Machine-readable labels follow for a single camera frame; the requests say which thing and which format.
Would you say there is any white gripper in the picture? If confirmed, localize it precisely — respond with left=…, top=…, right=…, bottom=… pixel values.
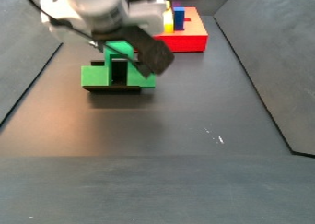
left=39, top=0, right=166, bottom=36

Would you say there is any green bridge-shaped block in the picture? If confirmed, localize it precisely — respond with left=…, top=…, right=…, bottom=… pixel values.
left=82, top=41, right=155, bottom=90

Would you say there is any black angle fixture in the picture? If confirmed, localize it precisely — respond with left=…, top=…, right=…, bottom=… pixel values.
left=82, top=58, right=140, bottom=92

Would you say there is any red base board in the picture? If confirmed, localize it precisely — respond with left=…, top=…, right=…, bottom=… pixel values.
left=155, top=7, right=209, bottom=53

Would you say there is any yellow long block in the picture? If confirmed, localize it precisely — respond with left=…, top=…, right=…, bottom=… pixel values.
left=165, top=1, right=174, bottom=33

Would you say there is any purple block right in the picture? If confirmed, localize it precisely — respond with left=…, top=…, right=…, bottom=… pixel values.
left=171, top=1, right=182, bottom=7

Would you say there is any blue block left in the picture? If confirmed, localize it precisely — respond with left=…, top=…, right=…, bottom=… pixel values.
left=174, top=7, right=185, bottom=30

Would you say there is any black camera cable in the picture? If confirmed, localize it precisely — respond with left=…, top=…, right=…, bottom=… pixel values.
left=19, top=0, right=146, bottom=69

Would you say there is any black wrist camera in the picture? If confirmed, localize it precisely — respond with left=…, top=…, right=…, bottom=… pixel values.
left=92, top=26, right=175, bottom=78

